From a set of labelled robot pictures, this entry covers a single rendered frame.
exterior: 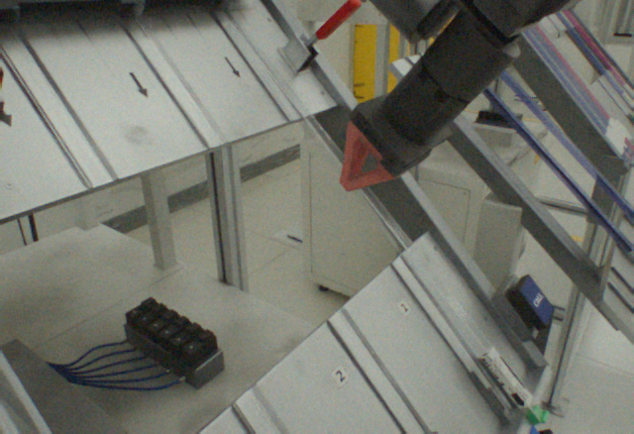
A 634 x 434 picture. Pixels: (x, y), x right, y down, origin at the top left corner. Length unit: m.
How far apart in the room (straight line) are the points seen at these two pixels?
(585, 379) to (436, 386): 1.31
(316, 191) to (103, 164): 1.34
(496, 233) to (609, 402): 1.02
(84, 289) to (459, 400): 0.68
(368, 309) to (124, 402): 0.38
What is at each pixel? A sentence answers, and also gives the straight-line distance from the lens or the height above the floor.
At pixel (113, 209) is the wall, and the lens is 2.48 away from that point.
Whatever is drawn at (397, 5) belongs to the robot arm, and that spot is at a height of 1.10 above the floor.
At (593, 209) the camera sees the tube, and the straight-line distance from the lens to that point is 0.77.
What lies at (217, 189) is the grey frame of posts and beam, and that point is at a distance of 0.82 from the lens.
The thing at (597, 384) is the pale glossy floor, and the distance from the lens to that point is 1.77.
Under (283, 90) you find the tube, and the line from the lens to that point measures 0.52.
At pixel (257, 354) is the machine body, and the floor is 0.62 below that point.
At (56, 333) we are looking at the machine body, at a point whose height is 0.62.
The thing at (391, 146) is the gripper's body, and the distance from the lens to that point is 0.40.
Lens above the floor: 1.11
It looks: 24 degrees down
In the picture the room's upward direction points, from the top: straight up
